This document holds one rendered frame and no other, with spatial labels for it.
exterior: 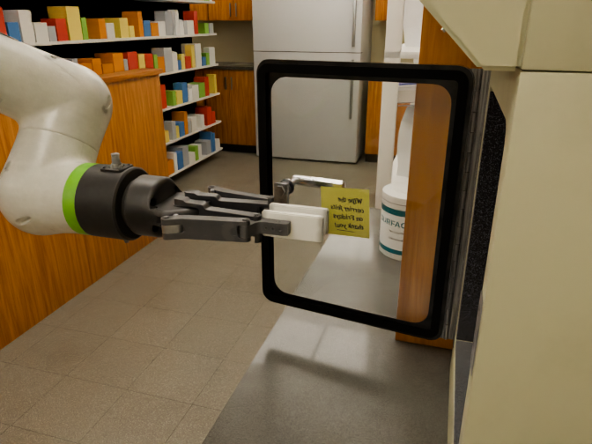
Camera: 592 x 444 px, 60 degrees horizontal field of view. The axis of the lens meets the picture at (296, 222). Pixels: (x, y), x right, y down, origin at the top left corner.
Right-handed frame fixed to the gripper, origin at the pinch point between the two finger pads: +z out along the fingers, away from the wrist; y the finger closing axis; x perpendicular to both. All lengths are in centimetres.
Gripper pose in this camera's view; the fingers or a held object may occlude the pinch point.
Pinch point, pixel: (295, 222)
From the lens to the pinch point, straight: 57.7
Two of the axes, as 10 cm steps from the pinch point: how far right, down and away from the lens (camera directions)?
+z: 9.6, 1.1, -2.7
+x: 0.0, 9.3, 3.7
